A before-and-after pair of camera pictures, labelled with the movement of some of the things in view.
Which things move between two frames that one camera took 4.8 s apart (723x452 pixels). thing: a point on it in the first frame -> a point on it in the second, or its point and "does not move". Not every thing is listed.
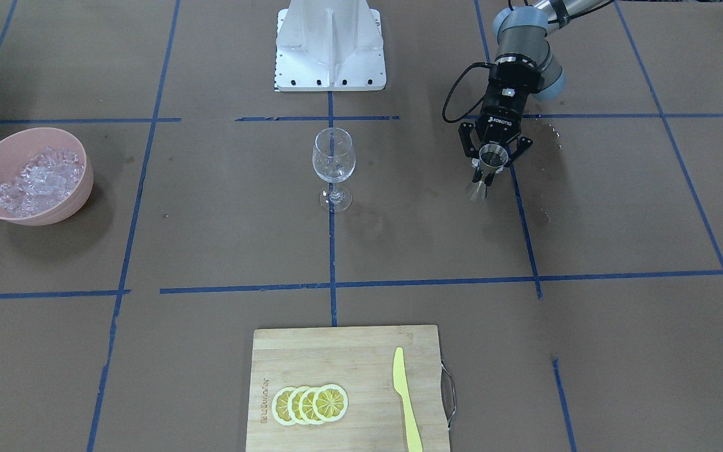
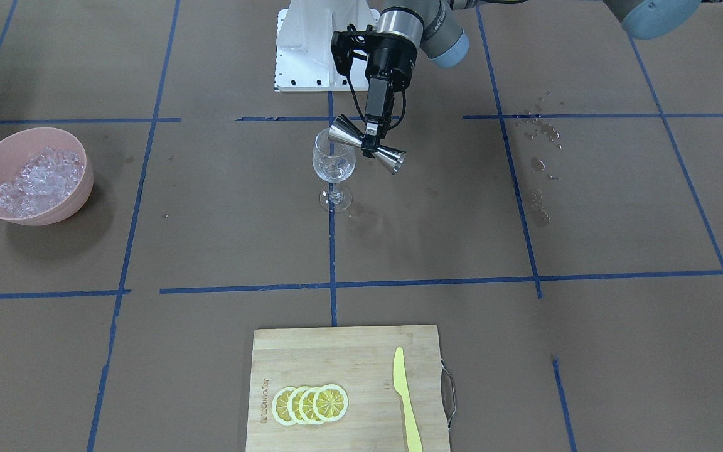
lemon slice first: [279, 405] does not move
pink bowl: [34, 176] does not move
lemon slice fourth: [330, 402] does not move
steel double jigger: [491, 157] -> [346, 131]
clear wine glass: [334, 161] does not move
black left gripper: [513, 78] -> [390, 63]
